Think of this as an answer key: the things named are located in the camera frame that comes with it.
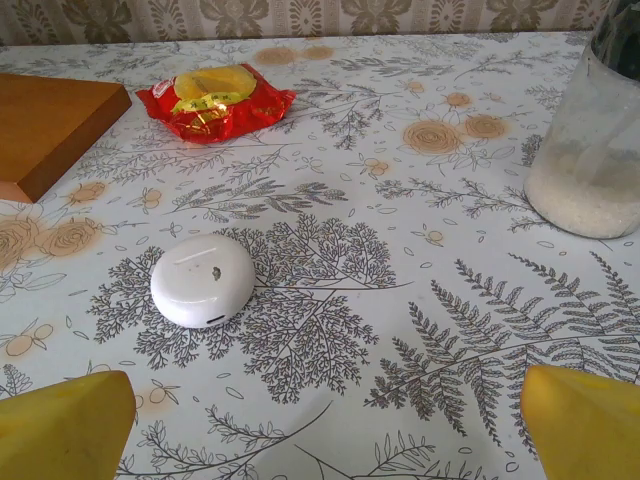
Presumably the gold glass rack wooden base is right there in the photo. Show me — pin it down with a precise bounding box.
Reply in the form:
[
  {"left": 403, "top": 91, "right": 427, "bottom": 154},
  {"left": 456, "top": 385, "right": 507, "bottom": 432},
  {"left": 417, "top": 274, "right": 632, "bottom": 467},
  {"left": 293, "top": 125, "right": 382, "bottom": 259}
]
[{"left": 0, "top": 73, "right": 133, "bottom": 204}]

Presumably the floral tablecloth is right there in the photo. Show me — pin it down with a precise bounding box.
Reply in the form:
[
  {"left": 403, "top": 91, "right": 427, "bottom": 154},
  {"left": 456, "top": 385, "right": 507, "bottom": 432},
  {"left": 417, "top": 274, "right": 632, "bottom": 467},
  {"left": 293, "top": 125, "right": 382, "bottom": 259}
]
[{"left": 0, "top": 29, "right": 640, "bottom": 480}]

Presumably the red snack packet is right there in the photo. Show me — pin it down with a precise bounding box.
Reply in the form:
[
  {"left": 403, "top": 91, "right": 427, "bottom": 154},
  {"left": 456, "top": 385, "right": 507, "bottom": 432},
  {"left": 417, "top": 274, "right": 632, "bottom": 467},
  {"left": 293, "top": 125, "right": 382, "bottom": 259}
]
[{"left": 135, "top": 63, "right": 297, "bottom": 146}]

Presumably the glass jar with white grains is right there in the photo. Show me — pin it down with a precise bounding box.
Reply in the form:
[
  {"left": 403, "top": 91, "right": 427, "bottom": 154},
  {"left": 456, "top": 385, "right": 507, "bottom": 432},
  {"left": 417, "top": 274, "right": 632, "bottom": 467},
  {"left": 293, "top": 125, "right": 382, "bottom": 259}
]
[{"left": 523, "top": 0, "right": 640, "bottom": 239}]

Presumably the round white case with chip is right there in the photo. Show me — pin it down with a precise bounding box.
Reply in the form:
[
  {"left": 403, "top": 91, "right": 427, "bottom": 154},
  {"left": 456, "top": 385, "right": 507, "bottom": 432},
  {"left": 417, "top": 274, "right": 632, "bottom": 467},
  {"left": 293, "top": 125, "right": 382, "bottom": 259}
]
[{"left": 149, "top": 234, "right": 257, "bottom": 330}]

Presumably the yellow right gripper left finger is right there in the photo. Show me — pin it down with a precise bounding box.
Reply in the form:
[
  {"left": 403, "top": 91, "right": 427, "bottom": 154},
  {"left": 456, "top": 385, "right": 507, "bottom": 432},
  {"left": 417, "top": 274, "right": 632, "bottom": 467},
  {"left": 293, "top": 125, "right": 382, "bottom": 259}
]
[{"left": 0, "top": 369, "right": 138, "bottom": 480}]

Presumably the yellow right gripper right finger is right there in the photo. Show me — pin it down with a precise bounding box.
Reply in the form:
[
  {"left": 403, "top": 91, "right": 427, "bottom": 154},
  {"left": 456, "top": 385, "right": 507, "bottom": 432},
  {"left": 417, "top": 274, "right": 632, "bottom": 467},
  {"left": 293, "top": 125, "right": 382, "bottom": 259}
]
[{"left": 521, "top": 364, "right": 640, "bottom": 480}]

